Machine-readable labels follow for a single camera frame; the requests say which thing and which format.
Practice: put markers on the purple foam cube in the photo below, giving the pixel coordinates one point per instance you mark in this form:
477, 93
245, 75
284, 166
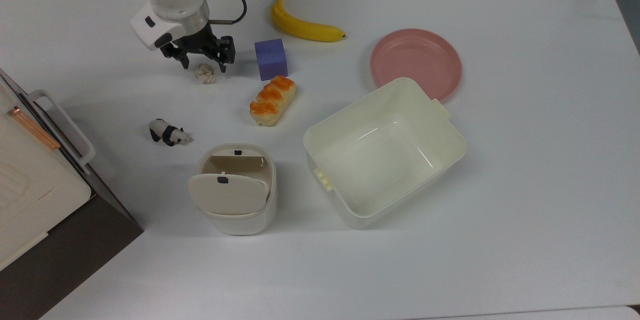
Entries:
271, 59

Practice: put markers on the cream trash can with lid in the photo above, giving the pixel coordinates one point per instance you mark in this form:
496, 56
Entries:
230, 195

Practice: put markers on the yellow toy banana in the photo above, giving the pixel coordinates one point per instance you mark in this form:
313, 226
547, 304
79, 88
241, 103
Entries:
300, 28

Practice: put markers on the cream plastic storage bin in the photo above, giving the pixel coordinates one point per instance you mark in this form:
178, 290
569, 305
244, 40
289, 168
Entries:
385, 160

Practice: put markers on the dark brown drawer cabinet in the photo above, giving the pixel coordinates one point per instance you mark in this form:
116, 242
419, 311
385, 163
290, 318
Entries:
65, 255

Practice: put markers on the white paper ball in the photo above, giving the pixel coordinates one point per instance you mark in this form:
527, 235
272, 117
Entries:
205, 74

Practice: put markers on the pink plastic plate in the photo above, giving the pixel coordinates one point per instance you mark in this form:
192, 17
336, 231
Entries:
415, 59

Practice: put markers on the toy bread with orange glaze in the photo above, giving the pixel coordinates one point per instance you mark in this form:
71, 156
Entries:
272, 102

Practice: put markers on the small panda figurine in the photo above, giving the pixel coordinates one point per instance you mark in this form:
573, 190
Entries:
167, 133

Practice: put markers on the cream plastic drawer box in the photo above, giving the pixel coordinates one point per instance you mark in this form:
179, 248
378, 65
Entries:
30, 195

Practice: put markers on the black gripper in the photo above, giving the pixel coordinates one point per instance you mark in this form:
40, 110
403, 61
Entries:
202, 45

